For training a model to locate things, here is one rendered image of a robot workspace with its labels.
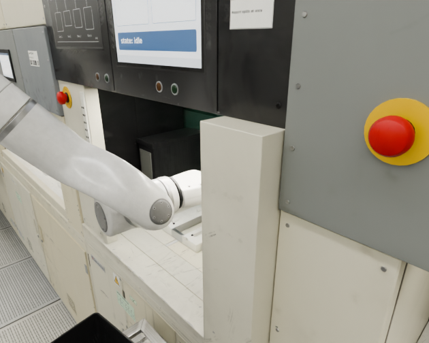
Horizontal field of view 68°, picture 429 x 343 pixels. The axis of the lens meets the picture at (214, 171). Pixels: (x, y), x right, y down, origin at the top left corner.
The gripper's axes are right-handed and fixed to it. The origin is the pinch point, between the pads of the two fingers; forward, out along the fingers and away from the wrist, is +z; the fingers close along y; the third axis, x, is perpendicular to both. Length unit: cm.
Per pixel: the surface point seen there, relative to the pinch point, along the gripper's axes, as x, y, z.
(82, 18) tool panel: 37, -32, -18
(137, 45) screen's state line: 30.8, -6.9, -17.1
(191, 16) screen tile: 35.0, 10.0, -16.1
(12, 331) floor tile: -119, -121, -50
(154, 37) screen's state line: 32.0, -0.5, -16.7
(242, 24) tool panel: 33.5, 21.1, -15.5
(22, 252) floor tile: -119, -199, -30
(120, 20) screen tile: 35.6, -12.5, -17.4
